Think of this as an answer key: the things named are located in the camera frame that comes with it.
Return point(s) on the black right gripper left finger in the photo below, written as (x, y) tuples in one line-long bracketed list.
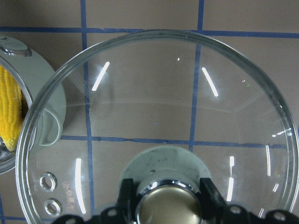
[(127, 200)]

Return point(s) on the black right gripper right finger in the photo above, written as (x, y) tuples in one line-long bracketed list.
[(211, 201)]

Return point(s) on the glass pot lid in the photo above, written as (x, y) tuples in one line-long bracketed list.
[(165, 108)]

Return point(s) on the yellow corn cob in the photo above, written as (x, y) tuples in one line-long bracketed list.
[(10, 109)]

